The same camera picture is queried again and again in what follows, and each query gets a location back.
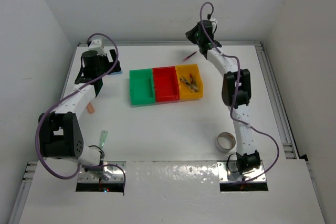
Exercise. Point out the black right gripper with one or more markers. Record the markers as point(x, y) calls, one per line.
point(190, 34)

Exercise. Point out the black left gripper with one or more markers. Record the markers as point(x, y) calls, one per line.
point(105, 59)

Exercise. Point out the dark red ink pen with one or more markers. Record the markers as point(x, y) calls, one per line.
point(189, 56)

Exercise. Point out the wide clear tape roll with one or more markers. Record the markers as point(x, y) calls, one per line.
point(225, 142)

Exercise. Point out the yellow highlighter pen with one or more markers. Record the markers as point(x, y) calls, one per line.
point(192, 87)

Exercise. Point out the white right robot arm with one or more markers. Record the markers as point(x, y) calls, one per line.
point(236, 92)

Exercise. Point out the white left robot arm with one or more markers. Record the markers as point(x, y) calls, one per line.
point(60, 136)

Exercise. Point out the orange eraser stick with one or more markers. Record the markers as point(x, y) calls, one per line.
point(90, 108)

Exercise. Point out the green plastic bin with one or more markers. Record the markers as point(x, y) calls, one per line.
point(142, 90)

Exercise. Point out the red plastic bin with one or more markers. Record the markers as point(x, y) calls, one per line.
point(166, 84)

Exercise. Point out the yellow plastic bin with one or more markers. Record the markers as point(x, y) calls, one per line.
point(183, 71)

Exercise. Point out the green eraser stick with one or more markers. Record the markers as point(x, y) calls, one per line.
point(103, 138)

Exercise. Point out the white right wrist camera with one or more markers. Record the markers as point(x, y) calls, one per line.
point(214, 22)

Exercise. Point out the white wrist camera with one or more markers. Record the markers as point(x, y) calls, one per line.
point(214, 22)
point(97, 45)

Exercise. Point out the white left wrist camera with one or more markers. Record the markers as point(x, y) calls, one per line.
point(97, 45)

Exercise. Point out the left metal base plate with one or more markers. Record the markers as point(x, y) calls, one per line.
point(112, 173)

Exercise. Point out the metal base plate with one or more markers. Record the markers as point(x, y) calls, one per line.
point(230, 174)
point(112, 173)

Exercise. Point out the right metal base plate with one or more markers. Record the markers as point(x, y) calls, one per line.
point(230, 174)

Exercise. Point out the aluminium frame rail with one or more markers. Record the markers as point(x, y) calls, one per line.
point(286, 136)

